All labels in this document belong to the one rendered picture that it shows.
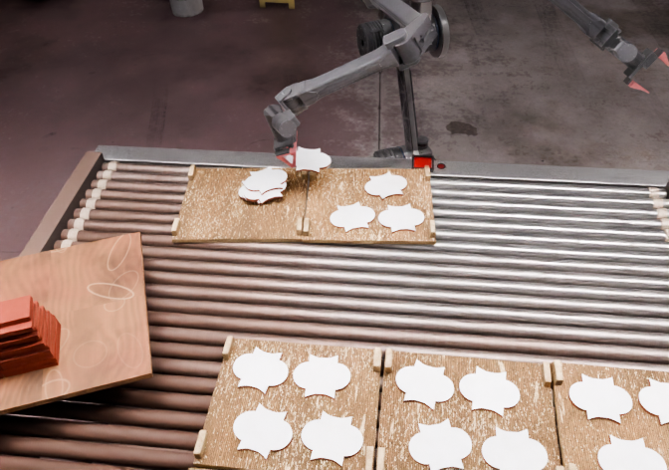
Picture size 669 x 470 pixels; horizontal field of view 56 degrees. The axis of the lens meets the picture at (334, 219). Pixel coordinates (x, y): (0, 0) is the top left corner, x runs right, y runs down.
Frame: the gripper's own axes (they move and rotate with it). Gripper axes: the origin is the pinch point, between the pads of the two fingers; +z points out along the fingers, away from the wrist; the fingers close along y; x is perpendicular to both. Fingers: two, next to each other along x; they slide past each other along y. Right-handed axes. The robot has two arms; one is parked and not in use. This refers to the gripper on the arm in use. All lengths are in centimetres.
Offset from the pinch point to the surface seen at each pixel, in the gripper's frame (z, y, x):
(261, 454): 9, 95, -8
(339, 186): 15.3, 1.3, 11.4
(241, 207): 7.1, 10.0, -20.0
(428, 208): 22.3, 13.6, 38.9
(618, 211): 39, 16, 97
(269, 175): 5.4, -0.8, -10.3
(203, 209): 4.0, 10.3, -32.0
